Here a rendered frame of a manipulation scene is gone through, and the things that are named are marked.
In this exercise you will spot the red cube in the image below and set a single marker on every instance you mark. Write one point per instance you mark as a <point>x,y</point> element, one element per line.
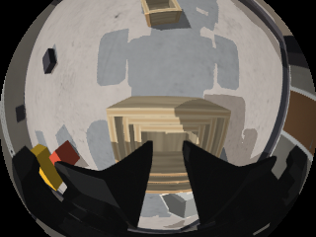
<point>65,153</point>

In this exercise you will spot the yellow rectangular block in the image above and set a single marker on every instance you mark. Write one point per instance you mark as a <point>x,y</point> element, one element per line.
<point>48,171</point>

